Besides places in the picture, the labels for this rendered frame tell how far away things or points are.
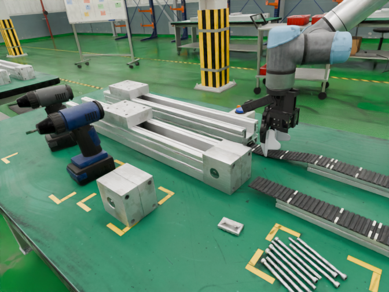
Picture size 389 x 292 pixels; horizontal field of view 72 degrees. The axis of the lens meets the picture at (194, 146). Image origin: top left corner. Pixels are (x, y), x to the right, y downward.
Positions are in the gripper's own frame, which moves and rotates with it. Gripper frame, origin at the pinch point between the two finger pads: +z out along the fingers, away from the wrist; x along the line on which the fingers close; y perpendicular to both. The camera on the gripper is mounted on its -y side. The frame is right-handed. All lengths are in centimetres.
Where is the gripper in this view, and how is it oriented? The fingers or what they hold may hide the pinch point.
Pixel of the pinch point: (268, 148)
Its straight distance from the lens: 87.2
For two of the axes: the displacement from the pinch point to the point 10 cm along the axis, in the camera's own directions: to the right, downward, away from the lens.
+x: 6.6, -4.0, 6.3
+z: 0.7, 8.8, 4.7
